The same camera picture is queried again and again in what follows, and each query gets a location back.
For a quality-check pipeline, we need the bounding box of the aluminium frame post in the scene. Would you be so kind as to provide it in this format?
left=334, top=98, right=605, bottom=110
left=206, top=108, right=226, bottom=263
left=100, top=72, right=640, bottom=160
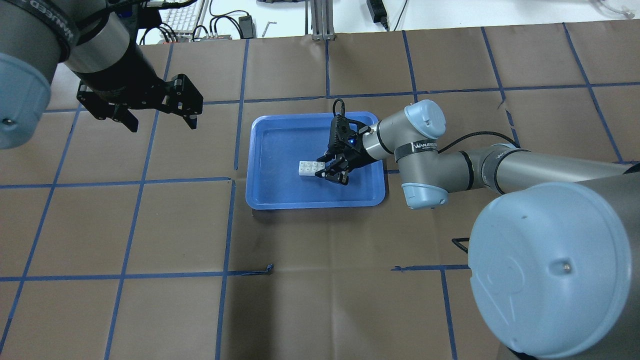
left=305, top=0, right=336, bottom=41

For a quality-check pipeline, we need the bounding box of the black power adapter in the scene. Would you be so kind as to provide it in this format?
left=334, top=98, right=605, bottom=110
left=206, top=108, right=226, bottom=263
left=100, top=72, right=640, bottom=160
left=365, top=0, right=389, bottom=31

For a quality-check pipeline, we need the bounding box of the brown paper table cover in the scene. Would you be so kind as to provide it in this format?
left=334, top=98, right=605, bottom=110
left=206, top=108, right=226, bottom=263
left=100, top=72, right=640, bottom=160
left=0, top=20, right=639, bottom=360

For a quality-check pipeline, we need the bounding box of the white block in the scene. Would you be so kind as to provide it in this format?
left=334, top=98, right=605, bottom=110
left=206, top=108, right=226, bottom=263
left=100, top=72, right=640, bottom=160
left=298, top=161, right=326, bottom=177

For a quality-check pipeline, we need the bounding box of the blue plastic tray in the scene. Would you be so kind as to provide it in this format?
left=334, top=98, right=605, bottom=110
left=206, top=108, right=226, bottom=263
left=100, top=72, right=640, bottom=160
left=245, top=112, right=387, bottom=210

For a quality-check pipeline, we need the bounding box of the white keyboard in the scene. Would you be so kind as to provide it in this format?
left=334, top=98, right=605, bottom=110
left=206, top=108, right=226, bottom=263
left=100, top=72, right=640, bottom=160
left=159, top=0, right=210, bottom=37

